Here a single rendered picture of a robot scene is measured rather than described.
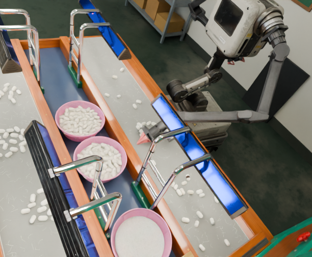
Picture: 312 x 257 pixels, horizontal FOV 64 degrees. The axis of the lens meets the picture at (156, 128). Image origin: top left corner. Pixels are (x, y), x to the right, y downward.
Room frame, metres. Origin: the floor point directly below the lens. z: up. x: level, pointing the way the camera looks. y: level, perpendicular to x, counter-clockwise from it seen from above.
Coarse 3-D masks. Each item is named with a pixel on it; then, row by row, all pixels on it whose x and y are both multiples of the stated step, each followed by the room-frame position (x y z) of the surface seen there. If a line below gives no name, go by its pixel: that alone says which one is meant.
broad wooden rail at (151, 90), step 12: (132, 60) 1.58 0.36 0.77; (132, 72) 1.46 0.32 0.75; (144, 72) 1.50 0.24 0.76; (144, 84) 1.38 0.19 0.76; (156, 84) 1.43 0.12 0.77; (156, 96) 1.30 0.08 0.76; (192, 132) 1.12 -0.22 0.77; (228, 180) 0.88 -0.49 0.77; (240, 216) 0.69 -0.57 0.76; (252, 216) 0.72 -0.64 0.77; (252, 228) 0.66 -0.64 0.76; (264, 228) 0.68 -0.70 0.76
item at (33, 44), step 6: (0, 12) 1.02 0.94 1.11; (6, 12) 1.04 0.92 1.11; (12, 12) 1.06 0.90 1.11; (18, 12) 1.08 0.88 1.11; (24, 12) 1.10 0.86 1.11; (30, 24) 1.12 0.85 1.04; (0, 30) 0.89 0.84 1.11; (6, 30) 0.92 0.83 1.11; (12, 30) 0.94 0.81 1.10; (18, 30) 0.96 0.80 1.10; (30, 30) 1.12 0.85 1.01; (36, 30) 1.02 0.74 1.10; (30, 36) 1.11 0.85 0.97; (36, 36) 1.01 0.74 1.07; (30, 42) 1.11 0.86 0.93; (36, 42) 1.01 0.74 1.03; (30, 48) 1.11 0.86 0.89; (36, 48) 1.01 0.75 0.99; (30, 54) 1.11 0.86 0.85; (36, 54) 1.01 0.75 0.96; (30, 60) 1.11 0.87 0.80; (36, 60) 1.01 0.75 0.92; (36, 66) 1.01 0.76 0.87; (36, 72) 1.12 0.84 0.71; (36, 78) 1.07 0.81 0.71; (42, 90) 1.01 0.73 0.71
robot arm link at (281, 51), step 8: (280, 48) 1.35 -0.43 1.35; (288, 48) 1.35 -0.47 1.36; (280, 56) 1.31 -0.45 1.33; (272, 64) 1.30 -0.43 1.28; (280, 64) 1.30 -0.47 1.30; (272, 72) 1.26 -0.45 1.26; (272, 80) 1.23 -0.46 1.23; (264, 88) 1.19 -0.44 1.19; (272, 88) 1.19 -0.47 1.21; (264, 96) 1.15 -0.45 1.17; (272, 96) 1.16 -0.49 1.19; (264, 104) 1.12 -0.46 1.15; (256, 112) 1.07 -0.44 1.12; (264, 112) 1.08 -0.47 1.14; (248, 120) 1.03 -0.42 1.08; (256, 120) 1.04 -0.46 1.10; (264, 120) 1.07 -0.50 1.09
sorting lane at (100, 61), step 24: (96, 48) 1.58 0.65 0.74; (96, 72) 1.32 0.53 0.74; (120, 72) 1.42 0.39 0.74; (144, 96) 1.28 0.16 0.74; (120, 120) 1.00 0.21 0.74; (144, 120) 1.08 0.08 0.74; (144, 144) 0.90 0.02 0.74; (168, 144) 0.97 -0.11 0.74; (168, 168) 0.81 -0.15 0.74; (192, 168) 0.88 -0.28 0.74; (168, 192) 0.67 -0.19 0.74; (192, 216) 0.60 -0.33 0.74; (216, 216) 0.65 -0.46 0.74; (192, 240) 0.49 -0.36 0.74; (216, 240) 0.54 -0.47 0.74; (240, 240) 0.58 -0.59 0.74
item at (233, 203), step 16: (160, 96) 0.91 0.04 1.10; (160, 112) 0.85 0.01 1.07; (176, 112) 0.85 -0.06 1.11; (176, 128) 0.78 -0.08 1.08; (192, 144) 0.72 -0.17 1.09; (208, 176) 0.61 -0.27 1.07; (224, 176) 0.61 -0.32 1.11; (224, 192) 0.56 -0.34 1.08; (224, 208) 0.52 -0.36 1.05; (240, 208) 0.52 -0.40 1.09
